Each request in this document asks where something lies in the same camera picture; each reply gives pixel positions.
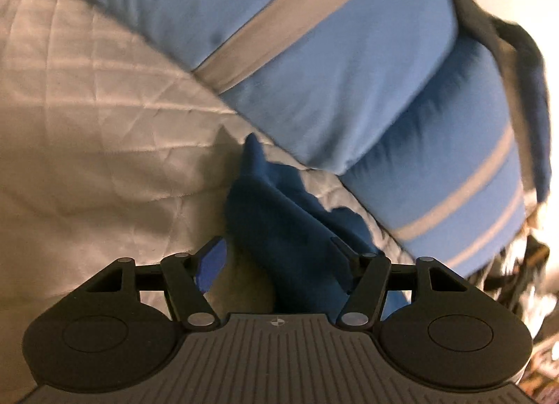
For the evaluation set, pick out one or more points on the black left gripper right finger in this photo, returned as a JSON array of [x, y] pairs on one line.
[[346, 264]]

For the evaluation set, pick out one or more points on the dark blue printed t-shirt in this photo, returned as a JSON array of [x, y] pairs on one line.
[[279, 252]]

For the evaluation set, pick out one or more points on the dark garment behind pillows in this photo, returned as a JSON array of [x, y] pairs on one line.
[[522, 69]]

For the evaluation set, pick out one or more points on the grey quilted bed cover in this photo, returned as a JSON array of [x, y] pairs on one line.
[[108, 149]]

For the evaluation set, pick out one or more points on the blue pillow with grey stripes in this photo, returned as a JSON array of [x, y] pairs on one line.
[[322, 78]]

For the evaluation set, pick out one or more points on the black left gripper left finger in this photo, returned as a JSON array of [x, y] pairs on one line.
[[207, 263]]

